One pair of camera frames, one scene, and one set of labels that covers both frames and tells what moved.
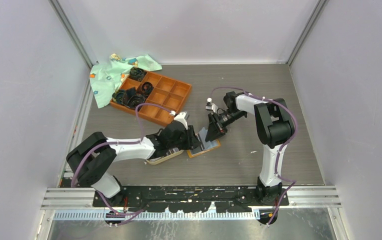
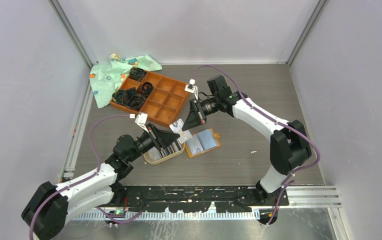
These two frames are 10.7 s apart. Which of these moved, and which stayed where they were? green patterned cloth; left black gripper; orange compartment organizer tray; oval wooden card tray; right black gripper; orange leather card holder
Moved: left black gripper; right black gripper
Stayed: oval wooden card tray; orange leather card holder; green patterned cloth; orange compartment organizer tray
